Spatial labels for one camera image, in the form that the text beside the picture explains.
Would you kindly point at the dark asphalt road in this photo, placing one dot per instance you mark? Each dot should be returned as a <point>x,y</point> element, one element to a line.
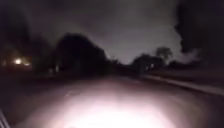
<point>113,96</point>

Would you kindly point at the large dark tree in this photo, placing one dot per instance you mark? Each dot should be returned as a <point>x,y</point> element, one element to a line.
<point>203,30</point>

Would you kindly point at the pale kerb strip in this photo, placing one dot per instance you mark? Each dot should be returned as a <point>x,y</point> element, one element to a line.
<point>186,85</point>

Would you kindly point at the dark row of trees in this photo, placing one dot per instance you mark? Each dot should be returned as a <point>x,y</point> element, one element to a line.
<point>76,55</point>
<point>150,61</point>

